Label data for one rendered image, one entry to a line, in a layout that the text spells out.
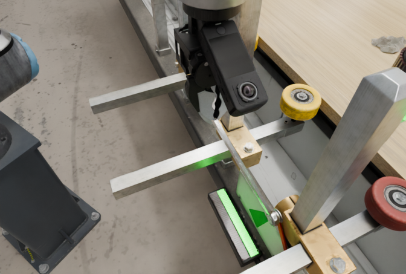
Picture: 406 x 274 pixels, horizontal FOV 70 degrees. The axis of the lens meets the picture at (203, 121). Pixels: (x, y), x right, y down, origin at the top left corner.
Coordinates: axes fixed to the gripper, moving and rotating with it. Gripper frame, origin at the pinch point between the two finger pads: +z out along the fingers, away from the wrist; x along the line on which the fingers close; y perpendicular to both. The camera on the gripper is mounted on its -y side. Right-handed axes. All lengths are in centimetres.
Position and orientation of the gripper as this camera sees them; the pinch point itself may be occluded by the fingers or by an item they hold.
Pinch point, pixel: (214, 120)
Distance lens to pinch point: 48.0
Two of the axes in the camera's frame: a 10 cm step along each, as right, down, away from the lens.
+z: 0.0, 6.6, 7.5
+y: -4.0, -6.9, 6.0
